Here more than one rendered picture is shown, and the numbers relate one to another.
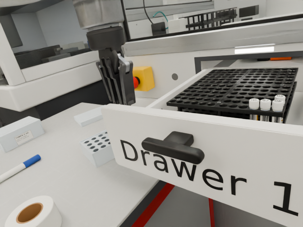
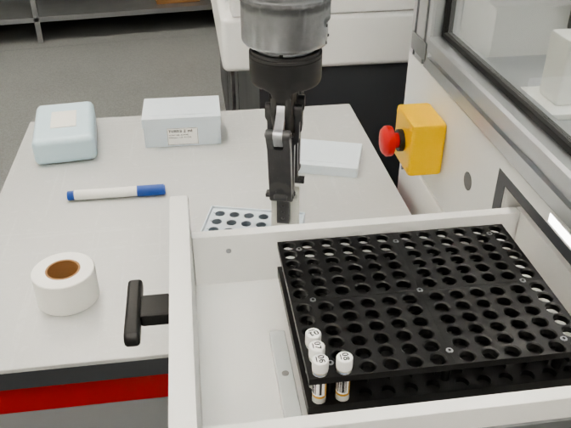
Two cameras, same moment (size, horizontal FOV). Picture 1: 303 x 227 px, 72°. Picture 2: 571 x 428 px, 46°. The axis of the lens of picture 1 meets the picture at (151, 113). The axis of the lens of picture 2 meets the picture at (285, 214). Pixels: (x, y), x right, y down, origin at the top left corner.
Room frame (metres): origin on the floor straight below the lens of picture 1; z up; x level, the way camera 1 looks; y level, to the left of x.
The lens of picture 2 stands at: (-0.04, -0.38, 1.26)
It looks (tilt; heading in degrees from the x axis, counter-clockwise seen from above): 32 degrees down; 41
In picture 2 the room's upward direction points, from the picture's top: straight up
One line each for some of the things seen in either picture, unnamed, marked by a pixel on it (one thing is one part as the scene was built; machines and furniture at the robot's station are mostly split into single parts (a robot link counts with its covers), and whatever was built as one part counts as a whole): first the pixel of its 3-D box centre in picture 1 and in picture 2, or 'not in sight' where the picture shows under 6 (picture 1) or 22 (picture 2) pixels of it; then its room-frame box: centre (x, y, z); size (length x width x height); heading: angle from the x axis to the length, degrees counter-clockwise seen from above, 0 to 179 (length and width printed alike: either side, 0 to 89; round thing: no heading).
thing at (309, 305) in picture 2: (217, 106); (302, 303); (0.29, -0.10, 0.90); 0.18 x 0.02 x 0.01; 49
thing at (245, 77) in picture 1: (236, 99); (415, 318); (0.37, -0.17, 0.87); 0.22 x 0.18 x 0.06; 139
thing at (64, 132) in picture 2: not in sight; (65, 131); (0.48, 0.56, 0.78); 0.15 x 0.10 x 0.04; 55
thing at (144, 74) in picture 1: (140, 79); (416, 138); (0.66, 0.01, 0.88); 0.07 x 0.05 x 0.07; 49
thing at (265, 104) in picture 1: (264, 115); (316, 368); (0.25, -0.15, 0.89); 0.01 x 0.01 x 0.05
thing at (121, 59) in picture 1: (119, 59); (280, 117); (0.43, 0.04, 0.98); 0.05 x 0.02 x 0.05; 33
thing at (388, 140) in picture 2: (133, 82); (392, 140); (0.64, 0.04, 0.88); 0.04 x 0.03 x 0.04; 49
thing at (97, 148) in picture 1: (110, 142); (252, 238); (0.46, 0.12, 0.78); 0.12 x 0.08 x 0.04; 123
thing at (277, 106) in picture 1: (276, 117); (319, 381); (0.24, -0.16, 0.89); 0.01 x 0.01 x 0.05
